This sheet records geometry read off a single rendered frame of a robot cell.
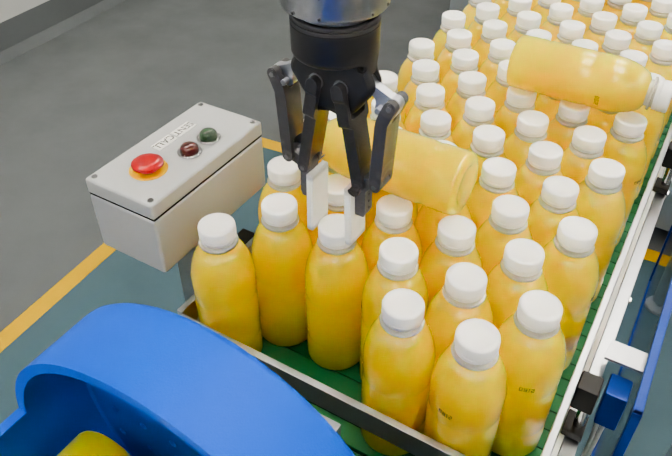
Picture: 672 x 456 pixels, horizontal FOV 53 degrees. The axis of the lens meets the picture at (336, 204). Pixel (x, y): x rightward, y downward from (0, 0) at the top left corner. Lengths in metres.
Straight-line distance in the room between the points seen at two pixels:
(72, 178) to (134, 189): 2.03
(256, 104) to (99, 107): 0.70
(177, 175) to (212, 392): 0.42
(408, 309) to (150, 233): 0.31
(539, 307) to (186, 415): 0.36
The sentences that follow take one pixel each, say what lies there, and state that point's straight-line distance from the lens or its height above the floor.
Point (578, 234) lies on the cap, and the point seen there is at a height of 1.10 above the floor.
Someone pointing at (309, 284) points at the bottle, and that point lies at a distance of 0.73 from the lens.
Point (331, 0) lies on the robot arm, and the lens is 0.52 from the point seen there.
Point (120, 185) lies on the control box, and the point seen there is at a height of 1.10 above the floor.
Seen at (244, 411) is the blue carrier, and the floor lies 1.22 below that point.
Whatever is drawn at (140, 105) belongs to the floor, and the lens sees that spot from 3.19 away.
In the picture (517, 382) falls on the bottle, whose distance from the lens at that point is 0.67.
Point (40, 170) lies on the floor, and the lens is 2.89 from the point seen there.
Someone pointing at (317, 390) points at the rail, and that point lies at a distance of 0.71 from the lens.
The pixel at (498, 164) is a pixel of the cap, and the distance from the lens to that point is 0.80.
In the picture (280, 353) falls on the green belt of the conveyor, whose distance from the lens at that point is 0.84.
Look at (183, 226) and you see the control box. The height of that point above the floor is 1.04.
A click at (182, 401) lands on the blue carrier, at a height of 1.23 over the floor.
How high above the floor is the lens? 1.55
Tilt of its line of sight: 39 degrees down
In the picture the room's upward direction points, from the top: straight up
